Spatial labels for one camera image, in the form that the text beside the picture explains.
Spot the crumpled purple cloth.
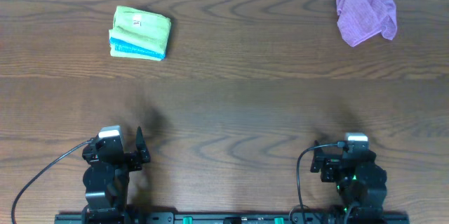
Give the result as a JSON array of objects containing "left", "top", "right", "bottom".
[{"left": 335, "top": 0, "right": 398, "bottom": 41}]

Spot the blue folded cloth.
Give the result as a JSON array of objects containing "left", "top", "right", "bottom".
[{"left": 109, "top": 37, "right": 166, "bottom": 60}]

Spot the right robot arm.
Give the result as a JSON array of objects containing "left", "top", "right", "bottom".
[{"left": 310, "top": 140, "right": 387, "bottom": 223}]

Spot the black cable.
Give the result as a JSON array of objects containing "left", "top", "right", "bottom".
[
  {"left": 11, "top": 138, "right": 95, "bottom": 224},
  {"left": 288, "top": 141, "right": 348, "bottom": 224}
]

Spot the right black cable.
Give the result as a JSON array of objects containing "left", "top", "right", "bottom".
[{"left": 288, "top": 141, "right": 348, "bottom": 224}]

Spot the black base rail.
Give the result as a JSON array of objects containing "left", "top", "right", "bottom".
[{"left": 54, "top": 212, "right": 410, "bottom": 224}]

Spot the left black cable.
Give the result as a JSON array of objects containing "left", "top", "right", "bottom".
[{"left": 11, "top": 138, "right": 95, "bottom": 224}]

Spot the top green folded cloth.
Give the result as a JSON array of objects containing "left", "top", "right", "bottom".
[{"left": 109, "top": 6, "right": 171, "bottom": 53}]

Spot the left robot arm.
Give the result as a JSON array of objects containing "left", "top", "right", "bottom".
[{"left": 81, "top": 126, "right": 151, "bottom": 224}]

